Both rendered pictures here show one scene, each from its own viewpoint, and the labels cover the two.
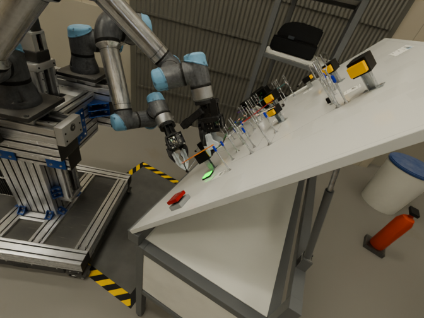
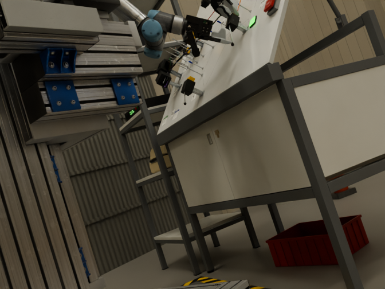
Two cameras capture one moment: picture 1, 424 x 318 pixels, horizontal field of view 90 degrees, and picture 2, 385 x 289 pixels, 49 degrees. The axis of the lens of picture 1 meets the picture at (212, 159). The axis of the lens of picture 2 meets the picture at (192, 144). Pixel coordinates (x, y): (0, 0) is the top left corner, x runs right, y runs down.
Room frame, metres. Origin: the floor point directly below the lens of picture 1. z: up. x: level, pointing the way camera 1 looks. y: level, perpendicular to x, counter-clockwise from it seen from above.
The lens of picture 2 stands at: (-0.35, 1.54, 0.58)
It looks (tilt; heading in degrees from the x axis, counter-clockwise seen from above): 4 degrees up; 315
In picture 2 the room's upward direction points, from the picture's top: 18 degrees counter-clockwise
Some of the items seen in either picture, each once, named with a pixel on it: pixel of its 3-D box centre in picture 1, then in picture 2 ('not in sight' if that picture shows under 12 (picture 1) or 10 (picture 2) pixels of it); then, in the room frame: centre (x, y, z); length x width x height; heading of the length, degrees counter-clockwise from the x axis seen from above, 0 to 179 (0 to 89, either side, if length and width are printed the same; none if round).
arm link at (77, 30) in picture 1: (82, 38); not in sight; (1.21, 0.86, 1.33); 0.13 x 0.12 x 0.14; 137
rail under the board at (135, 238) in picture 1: (202, 166); (203, 114); (1.02, 0.04, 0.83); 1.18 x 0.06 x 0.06; 162
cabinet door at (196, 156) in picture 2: not in sight; (198, 168); (1.28, -0.06, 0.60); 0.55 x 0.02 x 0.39; 162
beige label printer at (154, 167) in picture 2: not in sight; (173, 152); (1.75, -0.36, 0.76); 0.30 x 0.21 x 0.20; 75
